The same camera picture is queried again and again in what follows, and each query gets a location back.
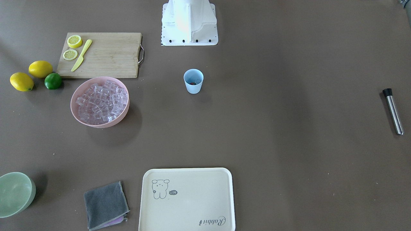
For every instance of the steel muddler black tip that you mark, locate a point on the steel muddler black tip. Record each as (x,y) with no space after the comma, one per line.
(393,111)

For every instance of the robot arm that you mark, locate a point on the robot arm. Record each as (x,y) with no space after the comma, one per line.
(406,4)

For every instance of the light blue cup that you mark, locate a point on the light blue cup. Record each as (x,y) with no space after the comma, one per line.
(193,75)

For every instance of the pile of clear ice cubes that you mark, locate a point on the pile of clear ice cubes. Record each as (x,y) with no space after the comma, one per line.
(102,102)

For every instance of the cream rabbit tray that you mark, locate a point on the cream rabbit tray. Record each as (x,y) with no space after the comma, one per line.
(187,199)

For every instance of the bamboo cutting board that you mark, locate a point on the bamboo cutting board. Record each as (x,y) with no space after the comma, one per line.
(116,55)

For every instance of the pink bowl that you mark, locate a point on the pink bowl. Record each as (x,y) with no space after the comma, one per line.
(100,123)

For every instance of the grey folded cloth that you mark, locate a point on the grey folded cloth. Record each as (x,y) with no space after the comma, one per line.
(106,206)

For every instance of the yellow plastic knife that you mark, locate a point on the yellow plastic knife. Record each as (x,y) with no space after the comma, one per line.
(80,58)

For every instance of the lemon slice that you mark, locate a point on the lemon slice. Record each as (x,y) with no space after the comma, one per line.
(70,54)

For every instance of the lemon half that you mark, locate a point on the lemon half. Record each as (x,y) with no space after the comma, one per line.
(74,41)

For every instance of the green lime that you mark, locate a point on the green lime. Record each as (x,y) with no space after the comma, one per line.
(53,81)

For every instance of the yellow lemon inner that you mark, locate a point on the yellow lemon inner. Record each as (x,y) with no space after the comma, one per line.
(40,69)

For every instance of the yellow lemon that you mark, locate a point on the yellow lemon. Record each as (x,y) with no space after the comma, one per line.
(21,81)
(40,69)

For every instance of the yellow lemon outer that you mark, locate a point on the yellow lemon outer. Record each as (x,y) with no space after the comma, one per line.
(21,81)

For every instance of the green bowl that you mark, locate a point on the green bowl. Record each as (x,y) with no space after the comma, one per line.
(17,191)

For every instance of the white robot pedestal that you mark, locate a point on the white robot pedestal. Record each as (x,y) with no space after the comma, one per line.
(189,23)

